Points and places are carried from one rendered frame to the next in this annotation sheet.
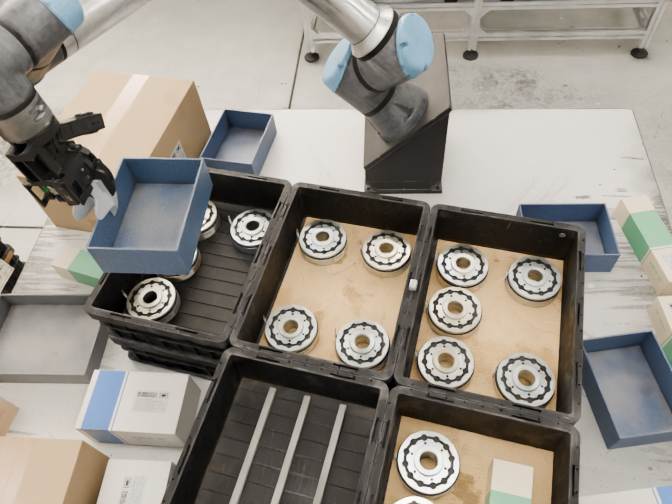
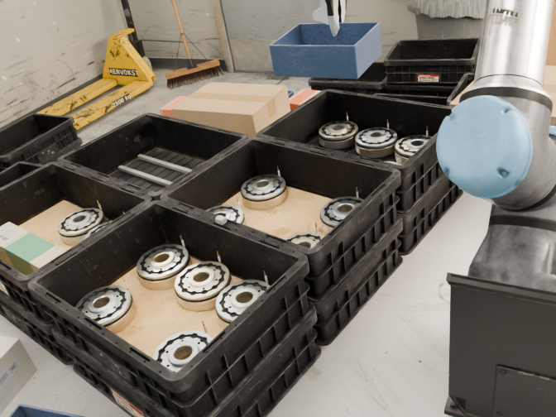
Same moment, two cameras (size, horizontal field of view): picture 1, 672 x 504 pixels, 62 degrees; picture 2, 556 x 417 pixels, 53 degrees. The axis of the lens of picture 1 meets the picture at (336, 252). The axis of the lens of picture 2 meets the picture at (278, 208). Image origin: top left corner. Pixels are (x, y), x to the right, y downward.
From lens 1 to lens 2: 134 cm
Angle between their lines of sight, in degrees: 76
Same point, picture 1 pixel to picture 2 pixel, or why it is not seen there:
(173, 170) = (365, 49)
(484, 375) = (138, 295)
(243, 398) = not seen: hidden behind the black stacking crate
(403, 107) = (489, 249)
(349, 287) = (287, 232)
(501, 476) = (55, 251)
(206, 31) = not seen: outside the picture
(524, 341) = (139, 335)
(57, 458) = (248, 108)
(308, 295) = (296, 208)
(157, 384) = not seen: hidden behind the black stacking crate
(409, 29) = (475, 111)
